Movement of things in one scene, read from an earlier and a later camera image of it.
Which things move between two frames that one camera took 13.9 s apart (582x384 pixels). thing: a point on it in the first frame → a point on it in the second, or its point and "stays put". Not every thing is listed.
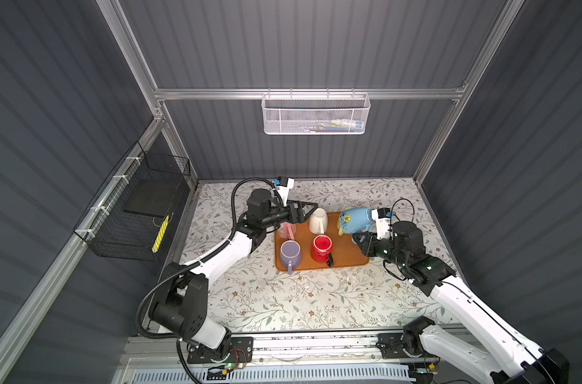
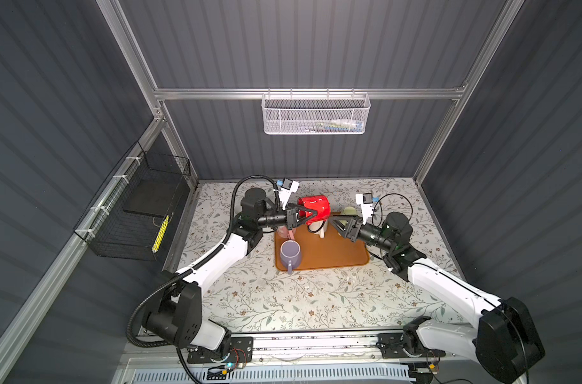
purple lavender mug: (290, 254) stays put
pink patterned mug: (287, 230) stays put
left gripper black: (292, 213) stays put
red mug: (321, 246) → (319, 203)
